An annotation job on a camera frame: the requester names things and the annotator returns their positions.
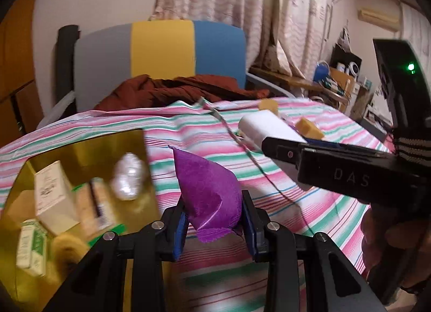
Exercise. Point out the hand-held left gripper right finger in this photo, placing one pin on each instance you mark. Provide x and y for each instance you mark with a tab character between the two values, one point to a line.
252	231

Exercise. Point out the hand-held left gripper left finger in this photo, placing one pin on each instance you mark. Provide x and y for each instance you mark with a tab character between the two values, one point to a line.
180	231

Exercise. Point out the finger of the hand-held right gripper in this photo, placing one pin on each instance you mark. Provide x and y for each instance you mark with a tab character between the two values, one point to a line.
350	148
336	174

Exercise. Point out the tan wedge sponge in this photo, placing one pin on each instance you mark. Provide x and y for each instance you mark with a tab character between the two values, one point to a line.
309	128

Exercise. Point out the purple packet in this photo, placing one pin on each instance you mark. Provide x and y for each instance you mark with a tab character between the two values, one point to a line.
205	191

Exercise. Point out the clear bubble wrap bundle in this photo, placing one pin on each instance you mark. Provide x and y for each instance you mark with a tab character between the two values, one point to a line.
129	177

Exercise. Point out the white foam block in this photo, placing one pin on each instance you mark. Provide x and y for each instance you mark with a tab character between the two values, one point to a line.
266	127

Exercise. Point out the tan biscuit packet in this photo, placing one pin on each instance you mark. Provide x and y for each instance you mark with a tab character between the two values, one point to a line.
92	207

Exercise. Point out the yellow sponge slab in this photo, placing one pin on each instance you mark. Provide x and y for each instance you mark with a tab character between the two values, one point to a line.
70	248

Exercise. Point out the gold tin box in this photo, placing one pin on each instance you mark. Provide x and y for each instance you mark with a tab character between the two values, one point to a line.
101	150

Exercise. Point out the cream carton box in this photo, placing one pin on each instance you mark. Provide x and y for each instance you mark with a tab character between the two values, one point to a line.
54	194

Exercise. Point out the green white small carton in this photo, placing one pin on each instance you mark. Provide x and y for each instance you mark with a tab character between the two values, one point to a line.
32	248

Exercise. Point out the person's right hand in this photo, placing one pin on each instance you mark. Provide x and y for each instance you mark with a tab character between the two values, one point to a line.
384	231

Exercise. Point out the blue bag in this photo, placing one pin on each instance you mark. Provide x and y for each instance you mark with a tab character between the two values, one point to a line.
321	73

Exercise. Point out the wooden side shelf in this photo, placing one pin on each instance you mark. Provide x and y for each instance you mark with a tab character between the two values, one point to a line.
286	79

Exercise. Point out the pink green striped tablecloth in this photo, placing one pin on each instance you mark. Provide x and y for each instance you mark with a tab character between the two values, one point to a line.
202	130

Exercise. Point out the rust brown garment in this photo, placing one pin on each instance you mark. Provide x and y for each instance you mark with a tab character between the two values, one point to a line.
175	91

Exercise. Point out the grey yellow blue chair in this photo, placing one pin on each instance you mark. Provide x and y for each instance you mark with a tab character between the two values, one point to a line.
161	49

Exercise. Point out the pale patterned curtain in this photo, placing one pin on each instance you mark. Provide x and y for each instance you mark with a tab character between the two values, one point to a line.
235	2

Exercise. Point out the black rolled mat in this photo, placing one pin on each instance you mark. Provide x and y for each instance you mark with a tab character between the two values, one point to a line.
65	56

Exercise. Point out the wooden wardrobe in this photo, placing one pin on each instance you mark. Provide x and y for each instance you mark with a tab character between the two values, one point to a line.
13	63

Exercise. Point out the wall air conditioner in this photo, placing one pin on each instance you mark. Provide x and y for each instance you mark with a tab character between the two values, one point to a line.
378	17

